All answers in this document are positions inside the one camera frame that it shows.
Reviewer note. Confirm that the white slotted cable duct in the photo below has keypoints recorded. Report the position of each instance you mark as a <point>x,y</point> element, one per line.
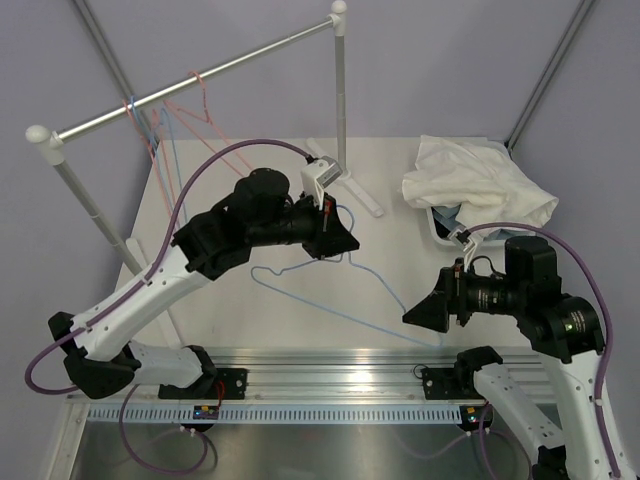
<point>281,414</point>

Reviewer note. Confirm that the silver clothes rack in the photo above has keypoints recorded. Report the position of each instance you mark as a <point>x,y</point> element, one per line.
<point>50,143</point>

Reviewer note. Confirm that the white shirt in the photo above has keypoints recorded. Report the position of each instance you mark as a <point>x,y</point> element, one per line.
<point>475,180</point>

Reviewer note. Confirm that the pink hanger with jeans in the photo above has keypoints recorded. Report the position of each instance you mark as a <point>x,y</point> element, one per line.
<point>183,115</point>

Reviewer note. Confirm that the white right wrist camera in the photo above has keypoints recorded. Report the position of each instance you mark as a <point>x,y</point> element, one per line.
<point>468,242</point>

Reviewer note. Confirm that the white plastic basket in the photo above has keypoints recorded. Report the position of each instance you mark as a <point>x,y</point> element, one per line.
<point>445,235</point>

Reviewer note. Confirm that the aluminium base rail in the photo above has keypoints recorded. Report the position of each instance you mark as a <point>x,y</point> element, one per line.
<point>325,372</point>

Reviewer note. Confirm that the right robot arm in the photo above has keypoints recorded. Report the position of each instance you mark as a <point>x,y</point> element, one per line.
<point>565,332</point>

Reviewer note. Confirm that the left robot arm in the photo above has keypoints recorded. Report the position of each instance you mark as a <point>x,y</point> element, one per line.
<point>102,357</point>

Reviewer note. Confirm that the pink wire hanger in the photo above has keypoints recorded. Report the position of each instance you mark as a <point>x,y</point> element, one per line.
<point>152,145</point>

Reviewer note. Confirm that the blue hanger with denim shirt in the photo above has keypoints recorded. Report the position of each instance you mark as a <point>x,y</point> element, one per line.
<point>164,131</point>

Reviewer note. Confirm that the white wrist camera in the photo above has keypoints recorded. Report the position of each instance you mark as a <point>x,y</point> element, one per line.
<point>468,242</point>
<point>317,176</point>

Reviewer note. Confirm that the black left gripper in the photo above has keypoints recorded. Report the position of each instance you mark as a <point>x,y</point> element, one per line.
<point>330,237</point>

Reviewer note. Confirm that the blue hanger with white shirt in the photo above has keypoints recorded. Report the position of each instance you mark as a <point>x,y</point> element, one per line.
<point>356,299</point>

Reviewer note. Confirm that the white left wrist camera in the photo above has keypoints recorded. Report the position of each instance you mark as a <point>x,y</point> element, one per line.
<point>317,176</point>

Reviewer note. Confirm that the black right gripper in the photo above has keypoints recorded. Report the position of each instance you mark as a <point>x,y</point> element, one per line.
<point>434,310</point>

